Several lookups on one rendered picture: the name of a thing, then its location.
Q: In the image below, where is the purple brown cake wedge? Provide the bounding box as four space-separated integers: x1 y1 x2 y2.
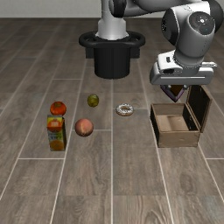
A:
160 84 189 103

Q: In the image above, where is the white sprinkled donut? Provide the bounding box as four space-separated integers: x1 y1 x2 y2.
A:
115 102 135 117

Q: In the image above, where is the brown wooden box lid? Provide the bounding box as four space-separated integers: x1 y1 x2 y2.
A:
185 85 214 134

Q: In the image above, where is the brown wooden box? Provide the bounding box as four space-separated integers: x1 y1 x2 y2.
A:
150 102 202 149

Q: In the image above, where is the pink peach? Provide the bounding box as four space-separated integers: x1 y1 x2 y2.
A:
74 117 95 137

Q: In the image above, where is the red tomato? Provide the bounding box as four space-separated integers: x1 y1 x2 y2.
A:
49 101 67 117

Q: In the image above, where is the orange juice carton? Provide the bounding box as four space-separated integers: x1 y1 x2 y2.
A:
46 114 67 152

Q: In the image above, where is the green round fruit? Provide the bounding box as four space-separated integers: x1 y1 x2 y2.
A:
87 94 100 108

